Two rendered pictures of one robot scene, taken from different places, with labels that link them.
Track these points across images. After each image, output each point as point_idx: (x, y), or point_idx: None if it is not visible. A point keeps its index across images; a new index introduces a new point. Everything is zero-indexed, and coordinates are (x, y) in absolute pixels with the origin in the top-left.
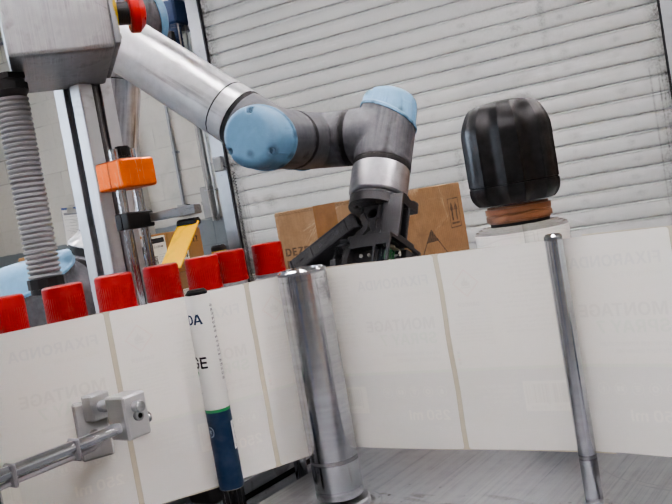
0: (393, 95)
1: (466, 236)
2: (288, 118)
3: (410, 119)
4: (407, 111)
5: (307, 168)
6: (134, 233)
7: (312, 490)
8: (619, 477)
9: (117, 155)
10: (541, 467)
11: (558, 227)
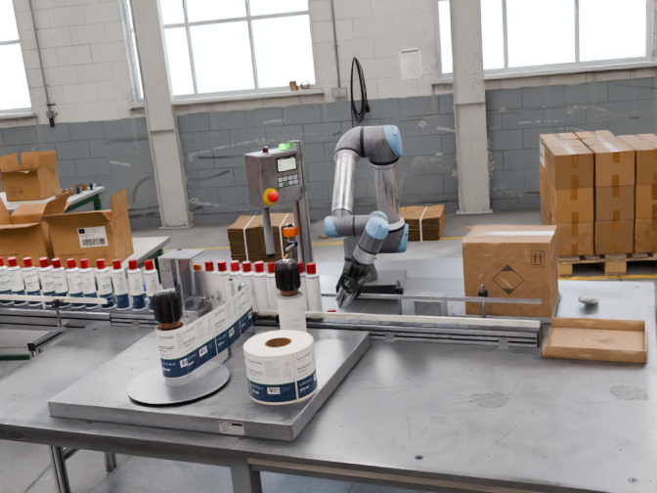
0: (369, 224)
1: (548, 274)
2: (333, 224)
3: (370, 235)
4: (370, 232)
5: None
6: (305, 244)
7: (259, 330)
8: None
9: (286, 226)
10: None
11: (281, 299)
